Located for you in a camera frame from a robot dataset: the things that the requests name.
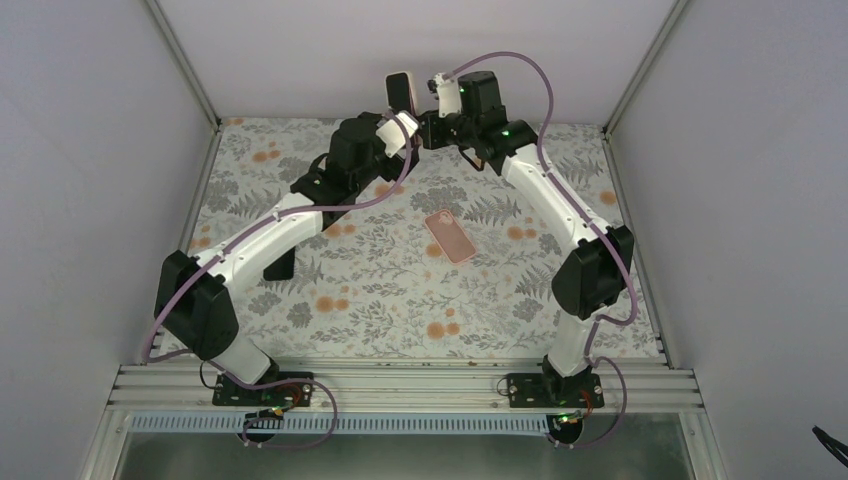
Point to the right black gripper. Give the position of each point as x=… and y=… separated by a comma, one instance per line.
x=431, y=137

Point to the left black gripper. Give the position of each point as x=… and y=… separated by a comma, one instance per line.
x=394, y=171

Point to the black smartphone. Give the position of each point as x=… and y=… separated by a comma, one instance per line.
x=398, y=91
x=281, y=269

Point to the pink phone case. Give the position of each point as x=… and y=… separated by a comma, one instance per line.
x=450, y=236

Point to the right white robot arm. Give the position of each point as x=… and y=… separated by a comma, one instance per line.
x=596, y=268

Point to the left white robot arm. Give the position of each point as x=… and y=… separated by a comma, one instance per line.
x=194, y=298

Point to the floral table mat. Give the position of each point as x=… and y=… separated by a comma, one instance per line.
x=376, y=284

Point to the black object at edge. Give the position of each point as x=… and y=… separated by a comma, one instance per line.
x=835, y=447

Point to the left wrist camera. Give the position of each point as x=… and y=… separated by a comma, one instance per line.
x=396, y=131

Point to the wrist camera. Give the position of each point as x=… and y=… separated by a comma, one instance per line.
x=396, y=131
x=446, y=89

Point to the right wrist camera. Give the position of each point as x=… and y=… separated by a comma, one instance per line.
x=446, y=89

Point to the right aluminium frame post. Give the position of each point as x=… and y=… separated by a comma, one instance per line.
x=655, y=49

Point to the aluminium frame post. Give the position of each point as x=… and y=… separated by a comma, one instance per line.
x=176, y=50
x=655, y=49

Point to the left aluminium frame post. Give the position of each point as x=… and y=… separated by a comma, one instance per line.
x=176, y=50

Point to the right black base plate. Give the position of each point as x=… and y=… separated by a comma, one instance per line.
x=537, y=390

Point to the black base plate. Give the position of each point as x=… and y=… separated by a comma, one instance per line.
x=298, y=394
x=537, y=390

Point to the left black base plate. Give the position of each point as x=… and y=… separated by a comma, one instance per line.
x=298, y=394

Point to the aluminium front rail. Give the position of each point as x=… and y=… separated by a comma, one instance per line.
x=436, y=387

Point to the perforated cable duct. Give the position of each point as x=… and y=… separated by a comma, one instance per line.
x=345, y=423

